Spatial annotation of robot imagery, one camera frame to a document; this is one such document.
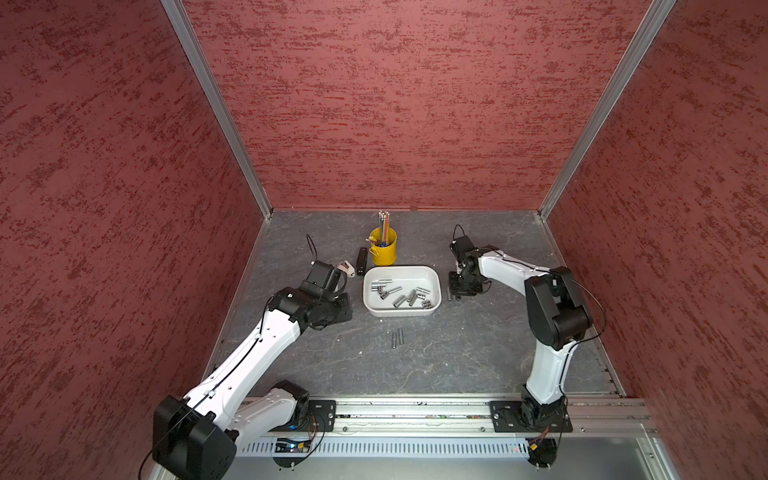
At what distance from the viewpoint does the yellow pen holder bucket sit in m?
0.99

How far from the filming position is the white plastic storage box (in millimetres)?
924

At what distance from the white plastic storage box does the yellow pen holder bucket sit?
4 cm
